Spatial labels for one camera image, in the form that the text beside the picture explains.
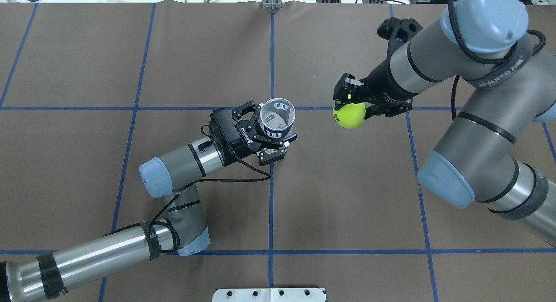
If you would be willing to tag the clear tennis ball can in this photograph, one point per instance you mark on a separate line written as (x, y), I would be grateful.
(277, 116)

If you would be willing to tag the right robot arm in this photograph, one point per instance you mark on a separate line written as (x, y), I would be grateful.
(487, 44)

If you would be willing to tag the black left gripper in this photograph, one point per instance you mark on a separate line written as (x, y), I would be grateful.
(245, 136)

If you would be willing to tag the yellow tennis ball Wilson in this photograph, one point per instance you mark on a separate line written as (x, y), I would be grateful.
(350, 116)

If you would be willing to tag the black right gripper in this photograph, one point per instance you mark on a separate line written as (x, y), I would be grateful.
(381, 84)

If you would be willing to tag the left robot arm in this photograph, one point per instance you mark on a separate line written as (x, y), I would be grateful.
(251, 129)

